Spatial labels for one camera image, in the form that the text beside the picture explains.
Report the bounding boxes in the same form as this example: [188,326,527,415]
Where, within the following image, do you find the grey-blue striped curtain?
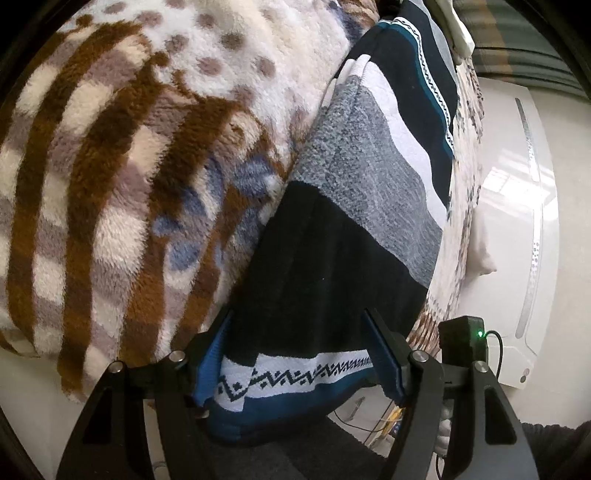
[455,0,583,93]

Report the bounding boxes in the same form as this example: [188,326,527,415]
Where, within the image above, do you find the white glossy headboard panel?
[462,76,561,391]

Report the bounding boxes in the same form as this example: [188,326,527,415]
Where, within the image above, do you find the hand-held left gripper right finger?
[362,308,541,480]

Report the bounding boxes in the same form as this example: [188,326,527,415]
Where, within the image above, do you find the striped knit sweater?
[203,0,462,446]

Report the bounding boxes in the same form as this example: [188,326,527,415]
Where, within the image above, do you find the person's right forearm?
[521,420,591,480]

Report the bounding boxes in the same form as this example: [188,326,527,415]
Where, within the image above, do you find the white folded shirt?
[434,0,476,56]

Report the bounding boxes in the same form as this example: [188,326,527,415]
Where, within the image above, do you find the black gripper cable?
[485,330,506,381]

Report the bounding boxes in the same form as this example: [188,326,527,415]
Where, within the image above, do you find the floral fleece bed blanket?
[0,0,490,407]

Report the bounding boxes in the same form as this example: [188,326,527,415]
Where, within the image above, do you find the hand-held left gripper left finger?
[55,307,234,480]

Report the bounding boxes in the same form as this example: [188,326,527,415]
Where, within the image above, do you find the white crumpled cloth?
[466,217,499,278]

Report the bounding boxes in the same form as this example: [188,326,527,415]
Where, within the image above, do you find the person's grey pants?
[240,413,389,480]

